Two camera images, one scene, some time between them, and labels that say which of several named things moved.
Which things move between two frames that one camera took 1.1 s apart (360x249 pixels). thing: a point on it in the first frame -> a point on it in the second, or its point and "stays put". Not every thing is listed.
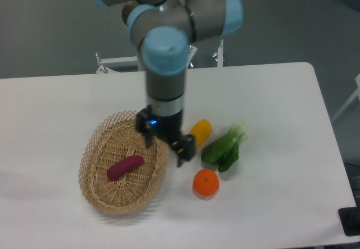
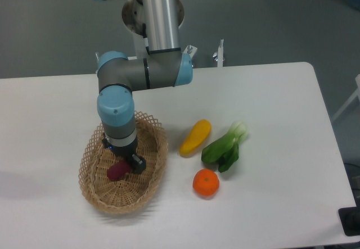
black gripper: [169, 127] -> [125, 152]
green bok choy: [224, 151] stays put
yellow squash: [201, 131] stays put
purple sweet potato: [124, 166] stays put
